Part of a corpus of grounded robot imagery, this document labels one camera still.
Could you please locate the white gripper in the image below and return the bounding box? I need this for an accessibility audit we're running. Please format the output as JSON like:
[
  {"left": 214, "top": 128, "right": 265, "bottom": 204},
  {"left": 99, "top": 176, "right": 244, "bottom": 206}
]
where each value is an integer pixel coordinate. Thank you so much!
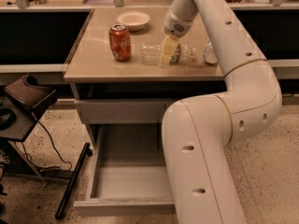
[{"left": 159, "top": 8, "right": 194, "bottom": 67}]

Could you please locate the clear plastic water bottle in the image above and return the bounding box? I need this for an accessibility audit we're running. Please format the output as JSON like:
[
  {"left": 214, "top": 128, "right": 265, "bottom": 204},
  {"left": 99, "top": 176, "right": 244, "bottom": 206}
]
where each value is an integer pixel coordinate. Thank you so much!
[{"left": 141, "top": 43, "right": 196, "bottom": 65}]

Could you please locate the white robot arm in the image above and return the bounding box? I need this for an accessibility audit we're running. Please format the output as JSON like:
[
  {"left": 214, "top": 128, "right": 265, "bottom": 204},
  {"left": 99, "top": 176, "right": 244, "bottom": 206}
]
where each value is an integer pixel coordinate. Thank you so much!
[{"left": 162, "top": 0, "right": 282, "bottom": 224}]

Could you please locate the small clear plastic bottle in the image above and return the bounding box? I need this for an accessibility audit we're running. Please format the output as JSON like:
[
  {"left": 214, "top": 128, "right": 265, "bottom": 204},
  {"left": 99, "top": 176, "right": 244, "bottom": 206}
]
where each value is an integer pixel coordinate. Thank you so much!
[{"left": 203, "top": 41, "right": 218, "bottom": 64}]

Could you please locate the grey drawer cabinet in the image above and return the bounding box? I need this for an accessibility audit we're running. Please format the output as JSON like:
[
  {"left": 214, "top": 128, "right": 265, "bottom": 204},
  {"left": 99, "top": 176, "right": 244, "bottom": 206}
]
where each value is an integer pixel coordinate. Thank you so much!
[{"left": 64, "top": 7, "right": 226, "bottom": 145}]

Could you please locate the closed grey top drawer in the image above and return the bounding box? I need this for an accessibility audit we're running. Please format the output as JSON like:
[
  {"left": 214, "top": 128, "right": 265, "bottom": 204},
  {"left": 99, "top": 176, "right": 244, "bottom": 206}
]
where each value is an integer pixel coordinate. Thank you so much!
[{"left": 75, "top": 99, "right": 173, "bottom": 124}]

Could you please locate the open grey middle drawer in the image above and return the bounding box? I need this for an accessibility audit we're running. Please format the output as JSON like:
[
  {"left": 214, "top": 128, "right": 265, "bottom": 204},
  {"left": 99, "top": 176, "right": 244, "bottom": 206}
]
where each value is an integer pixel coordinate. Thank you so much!
[{"left": 74, "top": 123, "right": 175, "bottom": 217}]

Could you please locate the white paper bowl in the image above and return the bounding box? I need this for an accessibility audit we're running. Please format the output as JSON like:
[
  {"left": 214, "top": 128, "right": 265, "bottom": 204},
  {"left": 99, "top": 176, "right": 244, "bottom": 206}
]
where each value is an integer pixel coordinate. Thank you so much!
[{"left": 117, "top": 11, "right": 150, "bottom": 32}]

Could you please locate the orange soda can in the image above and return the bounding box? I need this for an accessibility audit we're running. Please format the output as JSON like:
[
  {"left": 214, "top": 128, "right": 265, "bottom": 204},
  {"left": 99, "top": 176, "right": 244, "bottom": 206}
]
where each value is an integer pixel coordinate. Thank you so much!
[{"left": 109, "top": 22, "right": 131, "bottom": 61}]

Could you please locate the dark side stand tray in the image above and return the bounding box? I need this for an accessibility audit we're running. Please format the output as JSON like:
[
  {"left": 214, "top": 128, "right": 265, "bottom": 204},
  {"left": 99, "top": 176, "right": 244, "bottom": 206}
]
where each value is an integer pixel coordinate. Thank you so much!
[{"left": 0, "top": 74, "right": 57, "bottom": 142}]

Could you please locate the black stand leg bar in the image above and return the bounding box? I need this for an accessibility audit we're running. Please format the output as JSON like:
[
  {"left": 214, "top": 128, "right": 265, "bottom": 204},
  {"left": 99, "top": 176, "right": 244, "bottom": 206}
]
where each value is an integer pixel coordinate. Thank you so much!
[{"left": 54, "top": 143, "right": 93, "bottom": 220}]

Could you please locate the black cable on floor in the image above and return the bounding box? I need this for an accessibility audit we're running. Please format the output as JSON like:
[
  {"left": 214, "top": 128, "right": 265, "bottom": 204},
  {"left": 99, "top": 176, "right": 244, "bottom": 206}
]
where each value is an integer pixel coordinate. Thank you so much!
[{"left": 20, "top": 120, "right": 73, "bottom": 174}]

